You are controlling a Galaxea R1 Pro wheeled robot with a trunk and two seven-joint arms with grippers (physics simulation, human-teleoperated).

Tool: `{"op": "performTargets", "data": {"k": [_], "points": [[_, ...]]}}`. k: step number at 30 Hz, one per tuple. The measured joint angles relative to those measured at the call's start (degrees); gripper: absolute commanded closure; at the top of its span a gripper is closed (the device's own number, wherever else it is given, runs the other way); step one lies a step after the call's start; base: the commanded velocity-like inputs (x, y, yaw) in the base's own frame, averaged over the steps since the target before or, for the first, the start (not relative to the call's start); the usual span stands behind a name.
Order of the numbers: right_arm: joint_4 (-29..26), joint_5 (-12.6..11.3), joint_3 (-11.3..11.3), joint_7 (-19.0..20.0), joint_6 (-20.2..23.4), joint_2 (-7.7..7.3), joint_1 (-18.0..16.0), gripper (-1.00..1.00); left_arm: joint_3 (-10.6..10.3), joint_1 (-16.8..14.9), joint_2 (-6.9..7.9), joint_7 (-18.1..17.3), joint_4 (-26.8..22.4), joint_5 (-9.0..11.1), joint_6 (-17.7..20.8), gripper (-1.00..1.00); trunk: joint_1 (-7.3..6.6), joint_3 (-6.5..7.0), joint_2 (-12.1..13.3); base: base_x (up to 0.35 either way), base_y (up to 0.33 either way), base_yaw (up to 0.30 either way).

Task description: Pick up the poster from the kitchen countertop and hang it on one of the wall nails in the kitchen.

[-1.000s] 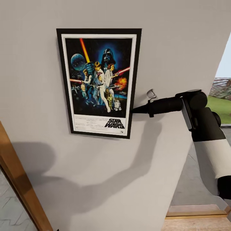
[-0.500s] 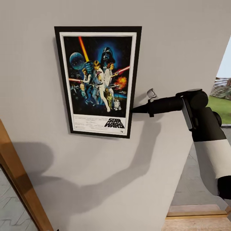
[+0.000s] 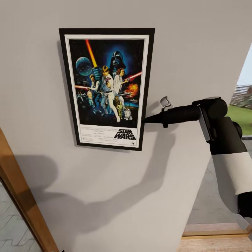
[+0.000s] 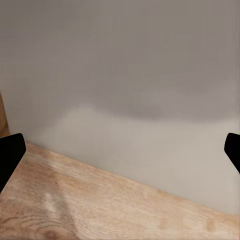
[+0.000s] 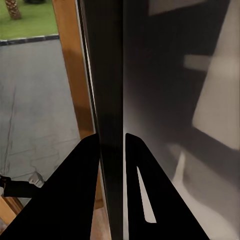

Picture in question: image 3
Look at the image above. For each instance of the door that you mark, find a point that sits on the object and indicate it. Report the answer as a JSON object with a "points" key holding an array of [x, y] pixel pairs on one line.
{"points": [[22, 227]]}

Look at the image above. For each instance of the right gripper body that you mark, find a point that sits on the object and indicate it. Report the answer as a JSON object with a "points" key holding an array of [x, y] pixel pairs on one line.
{"points": [[173, 116]]}

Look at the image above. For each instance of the poster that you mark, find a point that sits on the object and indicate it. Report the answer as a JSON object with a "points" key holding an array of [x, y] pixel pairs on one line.
{"points": [[108, 72]]}

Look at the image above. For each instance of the fixed window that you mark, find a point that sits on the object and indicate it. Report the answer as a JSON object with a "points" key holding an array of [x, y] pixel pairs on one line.
{"points": [[209, 217]]}

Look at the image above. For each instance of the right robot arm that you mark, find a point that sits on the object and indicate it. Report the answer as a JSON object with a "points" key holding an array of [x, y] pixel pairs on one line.
{"points": [[232, 162]]}

